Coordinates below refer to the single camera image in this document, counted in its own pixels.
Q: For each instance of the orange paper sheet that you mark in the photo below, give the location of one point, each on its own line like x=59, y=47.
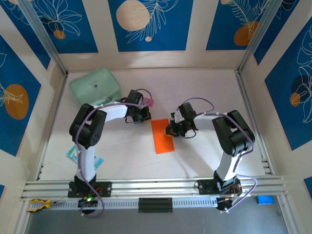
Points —
x=162, y=143

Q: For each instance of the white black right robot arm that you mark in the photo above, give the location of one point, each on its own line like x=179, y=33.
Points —
x=226, y=165

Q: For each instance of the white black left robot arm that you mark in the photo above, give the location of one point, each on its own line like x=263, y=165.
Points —
x=86, y=158

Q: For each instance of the pink clear pill box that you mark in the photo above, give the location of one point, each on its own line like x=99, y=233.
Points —
x=150, y=102

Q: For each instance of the mint green zip case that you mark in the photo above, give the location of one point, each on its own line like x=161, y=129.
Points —
x=95, y=85

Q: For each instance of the teal wipes packet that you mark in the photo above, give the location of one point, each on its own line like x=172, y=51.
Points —
x=72, y=153

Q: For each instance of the blue sponge block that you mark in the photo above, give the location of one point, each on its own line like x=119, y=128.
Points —
x=264, y=200

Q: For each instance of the aluminium mounting rail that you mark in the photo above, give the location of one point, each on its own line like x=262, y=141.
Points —
x=156, y=186

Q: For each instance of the aluminium side rail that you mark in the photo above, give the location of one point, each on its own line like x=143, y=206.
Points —
x=251, y=117
x=53, y=126

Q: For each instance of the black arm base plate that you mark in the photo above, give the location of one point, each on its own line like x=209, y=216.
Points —
x=206, y=187
x=106, y=189

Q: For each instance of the black bracket block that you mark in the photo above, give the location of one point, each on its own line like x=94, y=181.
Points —
x=156, y=205

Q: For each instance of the aluminium frame post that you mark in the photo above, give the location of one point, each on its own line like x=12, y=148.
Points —
x=44, y=36
x=259, y=36

